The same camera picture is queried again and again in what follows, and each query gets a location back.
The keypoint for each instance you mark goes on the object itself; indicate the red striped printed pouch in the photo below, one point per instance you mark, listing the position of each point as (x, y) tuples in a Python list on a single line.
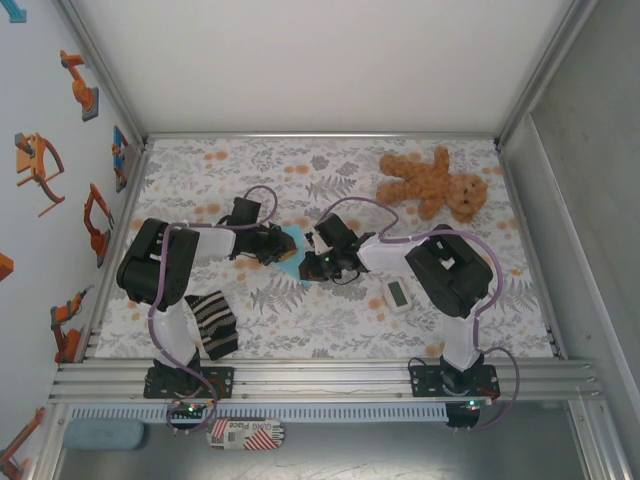
[(245, 434)]

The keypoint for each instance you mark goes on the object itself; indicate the aluminium side rail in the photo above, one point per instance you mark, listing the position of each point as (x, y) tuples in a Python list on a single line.
[(116, 250), (534, 250)]

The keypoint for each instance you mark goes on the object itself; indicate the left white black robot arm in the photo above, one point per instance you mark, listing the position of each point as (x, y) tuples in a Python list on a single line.
[(215, 242)]

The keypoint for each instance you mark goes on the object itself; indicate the orange gripper frame wall sticker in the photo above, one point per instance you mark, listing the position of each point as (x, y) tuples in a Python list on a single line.
[(37, 170)]

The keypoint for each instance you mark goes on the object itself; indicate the small orange block wall sticker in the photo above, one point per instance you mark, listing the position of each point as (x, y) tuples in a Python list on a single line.
[(5, 265)]

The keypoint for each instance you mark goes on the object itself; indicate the aluminium corner post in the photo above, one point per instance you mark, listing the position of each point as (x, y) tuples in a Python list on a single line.
[(540, 75), (109, 75)]

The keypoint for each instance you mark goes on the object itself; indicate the brown teddy bear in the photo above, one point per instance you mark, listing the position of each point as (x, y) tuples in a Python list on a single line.
[(435, 185)]

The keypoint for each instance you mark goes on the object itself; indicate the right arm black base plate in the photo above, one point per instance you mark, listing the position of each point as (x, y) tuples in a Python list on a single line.
[(425, 380)]

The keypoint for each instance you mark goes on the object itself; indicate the floral printed tablecloth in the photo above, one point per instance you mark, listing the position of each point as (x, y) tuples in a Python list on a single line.
[(325, 330)]

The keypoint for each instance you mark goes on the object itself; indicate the small circuit board with LEDs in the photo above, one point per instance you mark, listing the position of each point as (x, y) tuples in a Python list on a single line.
[(189, 411), (472, 404)]

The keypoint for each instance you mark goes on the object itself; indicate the wide aluminium base rail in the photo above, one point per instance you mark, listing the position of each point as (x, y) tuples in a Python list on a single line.
[(325, 380)]

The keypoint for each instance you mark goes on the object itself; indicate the light blue cloth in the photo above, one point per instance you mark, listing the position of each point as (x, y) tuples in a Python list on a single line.
[(296, 234)]

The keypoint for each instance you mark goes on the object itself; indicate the blue orange machine wall sticker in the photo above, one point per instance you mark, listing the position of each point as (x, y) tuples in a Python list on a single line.
[(120, 157)]

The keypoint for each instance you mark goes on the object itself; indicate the small blue wall sticker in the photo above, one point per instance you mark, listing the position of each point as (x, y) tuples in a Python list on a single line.
[(15, 10)]

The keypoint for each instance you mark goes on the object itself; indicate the blue-grey oval pouch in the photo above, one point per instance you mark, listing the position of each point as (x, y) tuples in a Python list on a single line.
[(105, 434)]

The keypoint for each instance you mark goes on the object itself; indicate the black white striped sock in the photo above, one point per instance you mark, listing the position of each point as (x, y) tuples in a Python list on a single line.
[(215, 325)]

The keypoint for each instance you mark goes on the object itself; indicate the white digital timer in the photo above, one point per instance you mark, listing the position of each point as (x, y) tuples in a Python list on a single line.
[(397, 296)]

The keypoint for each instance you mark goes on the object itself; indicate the aluminium rear rail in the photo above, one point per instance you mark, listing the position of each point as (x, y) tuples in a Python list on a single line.
[(320, 135)]

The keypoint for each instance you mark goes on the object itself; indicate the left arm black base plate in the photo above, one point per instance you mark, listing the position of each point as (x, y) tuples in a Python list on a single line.
[(222, 380)]

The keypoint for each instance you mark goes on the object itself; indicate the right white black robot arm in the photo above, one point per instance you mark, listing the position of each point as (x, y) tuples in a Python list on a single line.
[(385, 250)]

